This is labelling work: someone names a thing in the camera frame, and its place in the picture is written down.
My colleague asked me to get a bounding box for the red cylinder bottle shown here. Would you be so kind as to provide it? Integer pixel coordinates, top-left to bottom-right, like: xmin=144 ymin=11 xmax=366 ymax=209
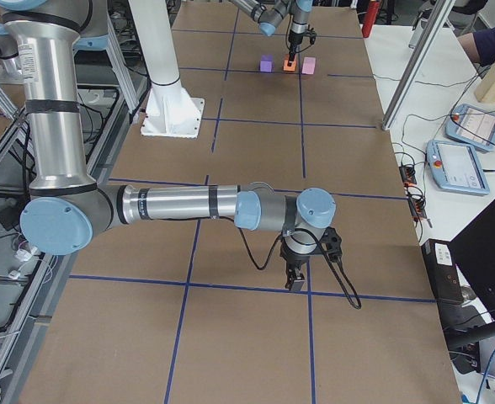
xmin=362 ymin=0 xmax=380 ymax=39

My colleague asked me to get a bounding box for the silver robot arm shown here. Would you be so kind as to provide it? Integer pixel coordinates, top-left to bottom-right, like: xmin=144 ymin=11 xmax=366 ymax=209
xmin=232 ymin=0 xmax=317 ymax=66
xmin=0 ymin=1 xmax=342 ymax=291

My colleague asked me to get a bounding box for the orange foam block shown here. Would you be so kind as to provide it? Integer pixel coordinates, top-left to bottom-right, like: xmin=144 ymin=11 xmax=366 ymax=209
xmin=283 ymin=56 xmax=297 ymax=72

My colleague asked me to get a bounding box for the pink foam block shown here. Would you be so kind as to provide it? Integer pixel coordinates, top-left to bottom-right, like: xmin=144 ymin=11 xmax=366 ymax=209
xmin=301 ymin=56 xmax=317 ymax=76

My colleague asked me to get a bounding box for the seated person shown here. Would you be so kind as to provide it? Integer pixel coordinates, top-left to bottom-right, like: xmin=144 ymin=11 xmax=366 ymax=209
xmin=457 ymin=27 xmax=495 ymax=66

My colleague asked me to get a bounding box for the aluminium frame post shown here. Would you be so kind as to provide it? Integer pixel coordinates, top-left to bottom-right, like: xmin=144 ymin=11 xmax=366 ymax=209
xmin=381 ymin=0 xmax=455 ymax=130

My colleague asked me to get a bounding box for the black computer box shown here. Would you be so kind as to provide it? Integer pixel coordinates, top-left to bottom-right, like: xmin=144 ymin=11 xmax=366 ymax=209
xmin=421 ymin=239 xmax=464 ymax=305

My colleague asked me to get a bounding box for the teach pendant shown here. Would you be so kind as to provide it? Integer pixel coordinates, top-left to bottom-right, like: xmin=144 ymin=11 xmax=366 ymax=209
xmin=445 ymin=104 xmax=495 ymax=152
xmin=426 ymin=140 xmax=490 ymax=196

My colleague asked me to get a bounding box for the white pedestal column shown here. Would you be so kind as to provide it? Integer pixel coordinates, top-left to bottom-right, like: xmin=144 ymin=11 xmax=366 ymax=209
xmin=129 ymin=0 xmax=205 ymax=139

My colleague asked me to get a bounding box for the orange black usb hub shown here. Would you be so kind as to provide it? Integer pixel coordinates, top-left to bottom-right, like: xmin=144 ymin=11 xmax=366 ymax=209
xmin=399 ymin=165 xmax=417 ymax=185

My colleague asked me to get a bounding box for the far teach pendant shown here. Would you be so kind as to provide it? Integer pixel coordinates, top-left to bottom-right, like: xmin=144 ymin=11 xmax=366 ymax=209
xmin=445 ymin=104 xmax=495 ymax=152

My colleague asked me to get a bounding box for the near teach pendant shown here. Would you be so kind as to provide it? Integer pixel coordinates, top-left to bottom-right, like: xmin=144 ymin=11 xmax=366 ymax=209
xmin=426 ymin=140 xmax=490 ymax=196

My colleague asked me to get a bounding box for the purple foam block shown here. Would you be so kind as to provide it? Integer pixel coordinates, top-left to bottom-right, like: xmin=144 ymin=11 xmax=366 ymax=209
xmin=259 ymin=55 xmax=274 ymax=72

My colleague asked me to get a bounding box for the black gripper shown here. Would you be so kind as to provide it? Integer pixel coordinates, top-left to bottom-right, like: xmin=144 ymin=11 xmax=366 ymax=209
xmin=288 ymin=32 xmax=303 ymax=63
xmin=279 ymin=241 xmax=315 ymax=292

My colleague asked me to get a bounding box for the black monitor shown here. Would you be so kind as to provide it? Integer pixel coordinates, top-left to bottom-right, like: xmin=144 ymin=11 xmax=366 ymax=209
xmin=446 ymin=199 xmax=495 ymax=349

